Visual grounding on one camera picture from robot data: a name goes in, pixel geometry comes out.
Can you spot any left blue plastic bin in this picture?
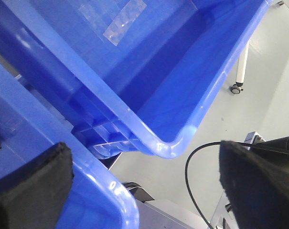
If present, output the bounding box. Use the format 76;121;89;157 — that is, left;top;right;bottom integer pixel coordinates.
0;64;139;229

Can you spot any white caster leg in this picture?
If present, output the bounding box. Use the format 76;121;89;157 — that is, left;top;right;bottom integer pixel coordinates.
230;41;250;94

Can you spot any right blue plastic bin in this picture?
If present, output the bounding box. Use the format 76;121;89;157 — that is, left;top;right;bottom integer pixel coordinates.
0;0;271;159

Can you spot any black cable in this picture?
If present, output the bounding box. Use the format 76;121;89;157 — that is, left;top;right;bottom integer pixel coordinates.
185;141;289;229

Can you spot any blue plastic bin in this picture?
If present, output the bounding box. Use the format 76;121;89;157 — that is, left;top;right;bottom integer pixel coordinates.
0;0;271;159
0;64;139;229

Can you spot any left gripper black padded left finger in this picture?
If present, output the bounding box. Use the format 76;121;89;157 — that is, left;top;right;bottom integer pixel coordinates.
0;142;74;229

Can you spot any clear tape patch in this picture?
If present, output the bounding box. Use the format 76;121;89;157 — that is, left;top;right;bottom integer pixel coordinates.
77;0;147;46

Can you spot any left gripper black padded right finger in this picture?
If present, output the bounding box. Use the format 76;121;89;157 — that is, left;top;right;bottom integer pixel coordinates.
219;141;289;229

